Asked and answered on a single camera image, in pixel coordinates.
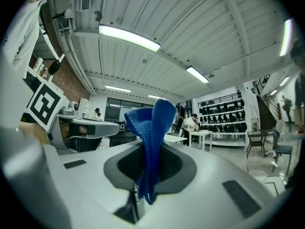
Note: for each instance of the white cabinet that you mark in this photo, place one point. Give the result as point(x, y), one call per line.
point(84, 107)

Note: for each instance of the white ceiling air vent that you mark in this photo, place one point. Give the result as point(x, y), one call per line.
point(85, 1)

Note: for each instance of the dark staircase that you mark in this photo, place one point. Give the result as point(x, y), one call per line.
point(267, 111)

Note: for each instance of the blue chair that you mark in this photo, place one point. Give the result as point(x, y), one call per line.
point(282, 149)

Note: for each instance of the black bag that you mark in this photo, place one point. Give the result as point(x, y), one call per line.
point(54, 67)

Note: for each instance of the long ceiling light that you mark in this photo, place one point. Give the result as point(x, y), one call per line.
point(286, 37)
point(197, 74)
point(129, 37)
point(156, 96)
point(118, 89)

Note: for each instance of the person's left forearm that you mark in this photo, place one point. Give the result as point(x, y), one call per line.
point(33, 133)

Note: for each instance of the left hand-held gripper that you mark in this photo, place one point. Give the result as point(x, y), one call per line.
point(45, 104)

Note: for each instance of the white wall shelf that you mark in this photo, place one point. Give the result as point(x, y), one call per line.
point(45, 54)

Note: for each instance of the blue cloth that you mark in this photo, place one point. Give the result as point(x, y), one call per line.
point(152, 132)

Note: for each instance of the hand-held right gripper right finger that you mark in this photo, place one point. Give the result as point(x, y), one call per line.
point(202, 187)

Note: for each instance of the white table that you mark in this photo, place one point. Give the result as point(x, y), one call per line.
point(201, 135)
point(175, 138)

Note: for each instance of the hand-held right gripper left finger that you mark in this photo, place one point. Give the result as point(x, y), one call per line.
point(90, 182)

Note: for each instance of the wall silhouette picture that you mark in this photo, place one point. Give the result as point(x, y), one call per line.
point(287, 107)

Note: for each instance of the white round lamp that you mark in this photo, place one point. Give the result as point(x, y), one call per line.
point(68, 13)

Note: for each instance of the row of black bags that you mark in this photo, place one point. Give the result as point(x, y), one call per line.
point(222, 120)

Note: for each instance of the dark framed window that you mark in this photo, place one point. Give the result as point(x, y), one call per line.
point(124, 108)

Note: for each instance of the white storage rack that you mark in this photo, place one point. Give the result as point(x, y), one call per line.
point(224, 137)

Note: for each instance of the person's white shirt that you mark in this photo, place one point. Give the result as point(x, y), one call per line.
point(21, 34)

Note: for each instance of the white bottle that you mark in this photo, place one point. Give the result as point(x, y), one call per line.
point(38, 64)

